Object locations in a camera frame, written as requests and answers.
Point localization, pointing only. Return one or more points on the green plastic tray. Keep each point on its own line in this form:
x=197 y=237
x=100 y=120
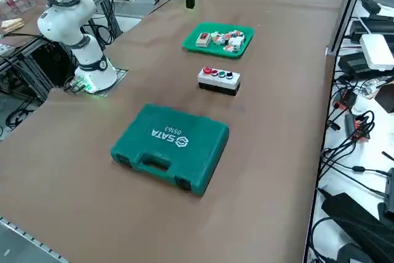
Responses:
x=194 y=46

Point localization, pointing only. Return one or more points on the large black device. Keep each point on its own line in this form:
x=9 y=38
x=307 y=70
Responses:
x=357 y=223

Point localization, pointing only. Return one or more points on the brown cardboard box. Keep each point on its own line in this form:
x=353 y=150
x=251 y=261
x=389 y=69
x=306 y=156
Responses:
x=386 y=96

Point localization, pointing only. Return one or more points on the black power adapter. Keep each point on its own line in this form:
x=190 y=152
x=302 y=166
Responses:
x=354 y=64

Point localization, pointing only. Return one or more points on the white green terminal block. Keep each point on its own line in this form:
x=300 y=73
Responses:
x=216 y=35

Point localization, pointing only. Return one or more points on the black red small device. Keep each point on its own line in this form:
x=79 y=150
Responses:
x=346 y=98

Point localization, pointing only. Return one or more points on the green plastic tool case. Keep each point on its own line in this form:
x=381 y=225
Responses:
x=166 y=152

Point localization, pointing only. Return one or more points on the small orange white breaker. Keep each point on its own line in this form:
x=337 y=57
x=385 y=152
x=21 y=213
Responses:
x=217 y=40
x=225 y=38
x=228 y=48
x=237 y=33

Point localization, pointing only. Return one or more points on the aluminium frame profile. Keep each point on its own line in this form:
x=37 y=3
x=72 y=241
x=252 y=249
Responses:
x=348 y=10

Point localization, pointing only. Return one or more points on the white flat box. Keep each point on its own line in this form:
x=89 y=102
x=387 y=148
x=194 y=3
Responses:
x=377 y=52

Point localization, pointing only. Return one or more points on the wooden block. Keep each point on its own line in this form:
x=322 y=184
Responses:
x=12 y=25

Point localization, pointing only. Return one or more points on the beige switch box red buttons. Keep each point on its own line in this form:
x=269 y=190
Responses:
x=203 y=40

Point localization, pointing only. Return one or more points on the large white circuit breaker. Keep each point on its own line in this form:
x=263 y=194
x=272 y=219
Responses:
x=235 y=42

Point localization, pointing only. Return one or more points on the white four-button control box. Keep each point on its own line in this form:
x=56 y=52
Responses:
x=215 y=82

